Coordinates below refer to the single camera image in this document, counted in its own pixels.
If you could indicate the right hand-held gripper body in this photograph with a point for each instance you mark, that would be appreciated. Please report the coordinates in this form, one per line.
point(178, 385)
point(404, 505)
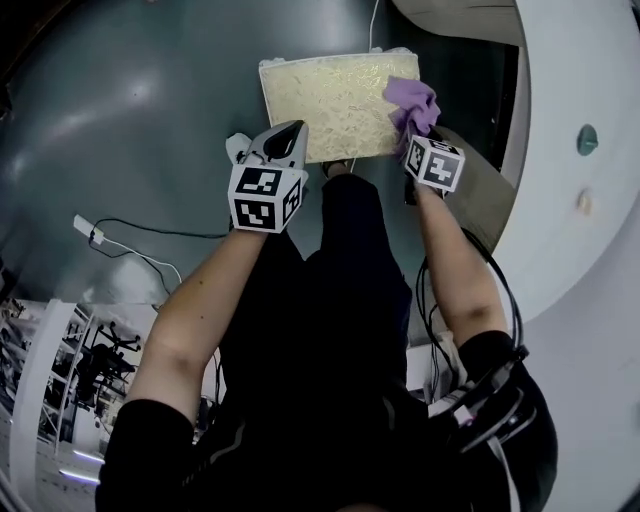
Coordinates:
point(435, 167)

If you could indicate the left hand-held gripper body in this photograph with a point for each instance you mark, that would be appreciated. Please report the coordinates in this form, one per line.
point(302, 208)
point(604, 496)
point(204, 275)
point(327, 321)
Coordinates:
point(260, 200)

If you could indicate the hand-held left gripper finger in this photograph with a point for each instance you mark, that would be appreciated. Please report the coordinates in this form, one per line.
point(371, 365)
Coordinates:
point(262, 140)
point(301, 147)

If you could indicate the cream cushioned stool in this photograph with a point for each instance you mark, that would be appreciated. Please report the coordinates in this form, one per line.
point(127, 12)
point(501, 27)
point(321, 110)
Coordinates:
point(330, 105)

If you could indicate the purple cloth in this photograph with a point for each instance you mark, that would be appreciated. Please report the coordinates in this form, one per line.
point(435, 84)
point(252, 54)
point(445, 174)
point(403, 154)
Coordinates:
point(412, 105)

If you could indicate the person's left forearm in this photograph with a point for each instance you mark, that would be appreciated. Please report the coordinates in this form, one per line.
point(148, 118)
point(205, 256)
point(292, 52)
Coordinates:
point(200, 310)

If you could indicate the person's right forearm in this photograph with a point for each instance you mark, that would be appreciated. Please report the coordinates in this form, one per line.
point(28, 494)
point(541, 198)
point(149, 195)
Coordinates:
point(455, 270)

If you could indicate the white curved desk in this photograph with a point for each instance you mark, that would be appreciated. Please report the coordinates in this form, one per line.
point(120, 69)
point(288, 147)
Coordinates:
point(560, 75)

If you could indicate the person's left white shoe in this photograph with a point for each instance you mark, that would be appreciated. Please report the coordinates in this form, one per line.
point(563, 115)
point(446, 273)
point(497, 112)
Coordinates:
point(237, 145)

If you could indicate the person's white shoe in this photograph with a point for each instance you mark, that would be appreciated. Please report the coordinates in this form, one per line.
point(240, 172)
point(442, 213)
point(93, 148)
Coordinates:
point(237, 145)
point(335, 169)

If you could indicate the person's right white shoe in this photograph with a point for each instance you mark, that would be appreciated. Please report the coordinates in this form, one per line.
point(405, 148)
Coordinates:
point(335, 169)

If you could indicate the small white round object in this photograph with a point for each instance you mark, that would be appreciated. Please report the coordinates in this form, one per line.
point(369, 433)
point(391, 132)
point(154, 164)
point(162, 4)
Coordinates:
point(584, 204)

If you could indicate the small round dark dish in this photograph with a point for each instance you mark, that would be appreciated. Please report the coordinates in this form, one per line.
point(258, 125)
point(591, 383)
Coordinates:
point(587, 140)

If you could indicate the person's black clothing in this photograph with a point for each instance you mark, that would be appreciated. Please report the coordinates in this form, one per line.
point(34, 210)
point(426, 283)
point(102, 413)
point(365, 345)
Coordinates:
point(320, 350)

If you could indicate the white power adapter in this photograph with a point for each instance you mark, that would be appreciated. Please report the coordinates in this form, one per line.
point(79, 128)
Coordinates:
point(87, 229)

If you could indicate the white framed mirror panel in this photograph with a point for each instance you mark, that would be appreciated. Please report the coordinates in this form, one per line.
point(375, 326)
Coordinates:
point(60, 375)

